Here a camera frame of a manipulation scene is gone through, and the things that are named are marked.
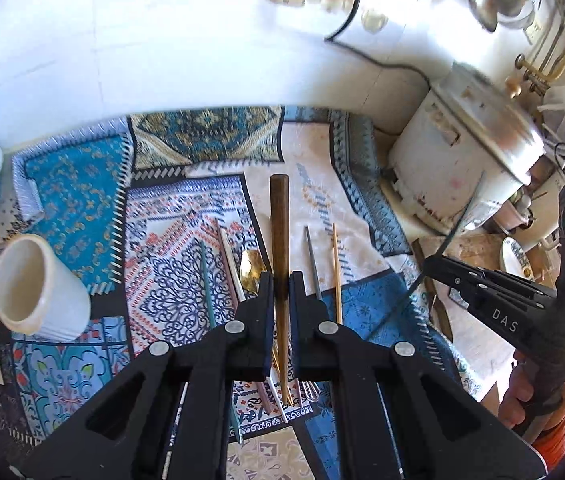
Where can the white chopstick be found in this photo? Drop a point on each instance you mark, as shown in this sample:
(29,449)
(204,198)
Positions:
(271,388)

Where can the white worn rice cooker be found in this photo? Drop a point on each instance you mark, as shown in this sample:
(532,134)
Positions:
(467,149)

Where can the gold metal spoon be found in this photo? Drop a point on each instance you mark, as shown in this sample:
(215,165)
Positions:
(251,268)

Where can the patterned patchwork table mat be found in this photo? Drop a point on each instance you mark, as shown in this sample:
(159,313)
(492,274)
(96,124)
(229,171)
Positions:
(130,206)

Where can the brown wooden chopstick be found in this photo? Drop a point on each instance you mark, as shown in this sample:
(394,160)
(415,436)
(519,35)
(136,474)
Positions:
(280,229)

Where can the grey metal chopstick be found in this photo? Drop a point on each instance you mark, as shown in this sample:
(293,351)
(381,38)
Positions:
(312,260)

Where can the white ceramic utensil cup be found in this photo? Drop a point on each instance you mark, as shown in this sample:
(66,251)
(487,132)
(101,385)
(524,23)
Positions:
(39,295)

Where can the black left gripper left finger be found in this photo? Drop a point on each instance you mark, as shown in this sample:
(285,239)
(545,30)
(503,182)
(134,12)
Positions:
(166,415)

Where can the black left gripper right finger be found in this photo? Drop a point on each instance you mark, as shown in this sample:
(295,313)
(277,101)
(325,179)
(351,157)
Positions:
(398,415)

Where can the person's right hand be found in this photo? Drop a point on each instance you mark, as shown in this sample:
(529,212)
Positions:
(511,411)

